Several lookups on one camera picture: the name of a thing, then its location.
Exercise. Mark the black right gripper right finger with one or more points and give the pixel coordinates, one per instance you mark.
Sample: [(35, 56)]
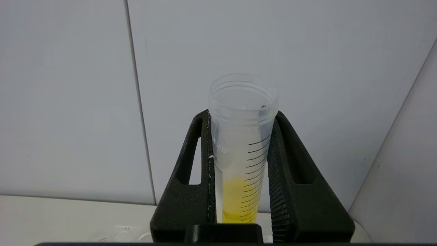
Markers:
[(307, 212)]

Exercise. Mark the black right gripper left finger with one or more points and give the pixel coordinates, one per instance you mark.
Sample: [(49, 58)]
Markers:
[(191, 198)]

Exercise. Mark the test tube with yellow pigment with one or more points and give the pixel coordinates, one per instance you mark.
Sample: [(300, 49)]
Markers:
[(239, 160)]

